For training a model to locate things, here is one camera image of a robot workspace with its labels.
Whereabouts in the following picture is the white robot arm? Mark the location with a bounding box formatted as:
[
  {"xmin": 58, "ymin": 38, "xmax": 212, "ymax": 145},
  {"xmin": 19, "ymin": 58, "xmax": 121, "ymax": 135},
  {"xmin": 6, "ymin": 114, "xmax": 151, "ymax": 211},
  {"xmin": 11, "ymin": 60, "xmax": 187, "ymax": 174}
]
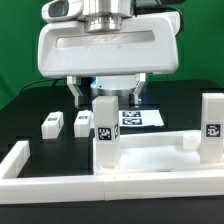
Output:
[{"xmin": 38, "ymin": 0, "xmax": 183, "ymax": 105}]

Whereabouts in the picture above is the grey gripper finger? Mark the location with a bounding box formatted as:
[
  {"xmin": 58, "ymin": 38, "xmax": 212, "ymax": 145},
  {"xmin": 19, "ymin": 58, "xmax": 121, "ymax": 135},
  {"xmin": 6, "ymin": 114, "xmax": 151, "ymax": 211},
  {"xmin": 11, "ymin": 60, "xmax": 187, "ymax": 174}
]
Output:
[
  {"xmin": 67, "ymin": 76, "xmax": 83, "ymax": 107},
  {"xmin": 129, "ymin": 73, "xmax": 146, "ymax": 106}
]

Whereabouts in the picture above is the black cable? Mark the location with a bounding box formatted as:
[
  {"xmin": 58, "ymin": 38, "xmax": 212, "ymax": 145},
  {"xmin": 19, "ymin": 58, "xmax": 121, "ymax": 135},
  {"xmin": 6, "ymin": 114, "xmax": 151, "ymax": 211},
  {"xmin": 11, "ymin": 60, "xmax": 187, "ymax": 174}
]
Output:
[{"xmin": 19, "ymin": 78, "xmax": 68, "ymax": 95}]

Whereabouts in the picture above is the marker sheet black white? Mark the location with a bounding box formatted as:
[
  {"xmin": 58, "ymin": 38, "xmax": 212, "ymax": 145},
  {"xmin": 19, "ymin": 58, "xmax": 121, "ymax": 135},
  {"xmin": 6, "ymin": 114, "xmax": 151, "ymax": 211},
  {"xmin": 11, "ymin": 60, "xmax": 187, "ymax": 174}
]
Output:
[{"xmin": 119, "ymin": 110, "xmax": 164, "ymax": 127}]

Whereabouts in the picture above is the white desk top tray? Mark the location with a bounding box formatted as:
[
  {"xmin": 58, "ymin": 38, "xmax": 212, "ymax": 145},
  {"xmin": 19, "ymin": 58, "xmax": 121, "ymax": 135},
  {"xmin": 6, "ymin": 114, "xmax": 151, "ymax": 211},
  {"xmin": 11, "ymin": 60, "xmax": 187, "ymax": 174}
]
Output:
[{"xmin": 93, "ymin": 130, "xmax": 224, "ymax": 175}]

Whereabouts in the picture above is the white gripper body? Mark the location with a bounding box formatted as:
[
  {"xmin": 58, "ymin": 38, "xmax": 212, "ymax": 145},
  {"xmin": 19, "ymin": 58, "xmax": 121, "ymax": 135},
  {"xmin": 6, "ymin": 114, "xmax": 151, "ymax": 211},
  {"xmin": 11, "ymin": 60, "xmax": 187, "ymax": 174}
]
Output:
[{"xmin": 38, "ymin": 13, "xmax": 179, "ymax": 78}]

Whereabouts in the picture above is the white U-shaped fence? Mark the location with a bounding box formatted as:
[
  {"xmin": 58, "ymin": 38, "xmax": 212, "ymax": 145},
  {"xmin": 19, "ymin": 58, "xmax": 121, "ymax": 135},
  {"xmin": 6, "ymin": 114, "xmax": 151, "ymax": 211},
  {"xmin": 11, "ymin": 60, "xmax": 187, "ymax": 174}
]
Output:
[{"xmin": 0, "ymin": 141, "xmax": 224, "ymax": 204}]

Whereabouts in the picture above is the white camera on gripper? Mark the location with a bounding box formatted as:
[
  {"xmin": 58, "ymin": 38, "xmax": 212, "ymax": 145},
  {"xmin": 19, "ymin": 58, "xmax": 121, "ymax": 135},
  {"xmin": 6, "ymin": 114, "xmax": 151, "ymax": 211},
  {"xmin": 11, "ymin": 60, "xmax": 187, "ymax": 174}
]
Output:
[{"xmin": 41, "ymin": 0, "xmax": 84, "ymax": 23}]

